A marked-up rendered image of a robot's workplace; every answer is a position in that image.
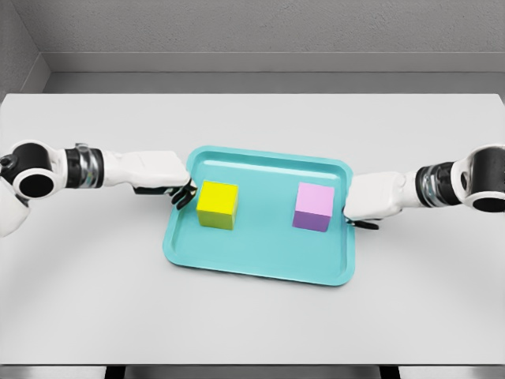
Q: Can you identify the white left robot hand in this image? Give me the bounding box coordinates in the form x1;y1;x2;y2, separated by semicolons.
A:
132;150;198;210

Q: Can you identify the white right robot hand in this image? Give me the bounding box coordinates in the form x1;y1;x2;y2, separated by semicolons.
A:
342;170;401;231

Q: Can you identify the pink purple cube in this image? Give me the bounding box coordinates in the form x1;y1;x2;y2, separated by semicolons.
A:
291;182;336;234

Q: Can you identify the yellow cube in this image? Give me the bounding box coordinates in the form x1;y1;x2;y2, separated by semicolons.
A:
196;180;240;231

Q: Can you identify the teal plastic tray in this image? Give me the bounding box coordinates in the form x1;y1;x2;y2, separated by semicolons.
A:
162;144;356;289

